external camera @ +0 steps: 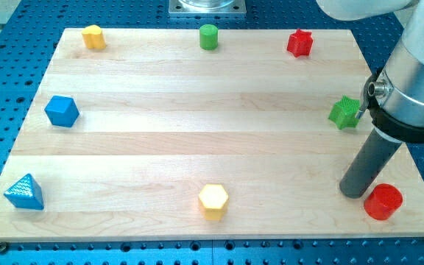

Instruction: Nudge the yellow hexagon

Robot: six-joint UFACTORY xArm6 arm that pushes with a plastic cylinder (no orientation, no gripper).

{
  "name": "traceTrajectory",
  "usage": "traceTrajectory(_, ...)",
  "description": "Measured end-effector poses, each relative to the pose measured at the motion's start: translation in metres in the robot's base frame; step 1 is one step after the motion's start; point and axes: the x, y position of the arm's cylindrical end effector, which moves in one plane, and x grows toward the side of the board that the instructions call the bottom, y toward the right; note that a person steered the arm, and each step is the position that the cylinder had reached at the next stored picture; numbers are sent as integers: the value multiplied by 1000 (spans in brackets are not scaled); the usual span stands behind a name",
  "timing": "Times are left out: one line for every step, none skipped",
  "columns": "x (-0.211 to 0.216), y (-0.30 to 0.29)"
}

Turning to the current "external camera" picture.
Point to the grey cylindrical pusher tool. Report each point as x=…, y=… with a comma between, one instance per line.
x=372, y=157

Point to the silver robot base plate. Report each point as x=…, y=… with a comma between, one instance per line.
x=207, y=7

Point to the green star block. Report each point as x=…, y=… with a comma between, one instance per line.
x=343, y=113

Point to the yellow hexagon block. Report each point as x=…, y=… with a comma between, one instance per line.
x=213, y=202

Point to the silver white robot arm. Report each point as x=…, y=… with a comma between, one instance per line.
x=400, y=111

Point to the red cylinder block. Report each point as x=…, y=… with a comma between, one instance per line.
x=383, y=201

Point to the blue pyramid block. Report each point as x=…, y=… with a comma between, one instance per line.
x=26, y=193

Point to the green cylinder block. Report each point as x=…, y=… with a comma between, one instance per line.
x=208, y=37

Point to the light wooden board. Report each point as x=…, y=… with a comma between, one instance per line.
x=159, y=118

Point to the red star block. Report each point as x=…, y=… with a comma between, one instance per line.
x=300, y=43

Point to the blue cube block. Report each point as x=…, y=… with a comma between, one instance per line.
x=62, y=111

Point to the yellow heart block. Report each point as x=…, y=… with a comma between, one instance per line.
x=93, y=37

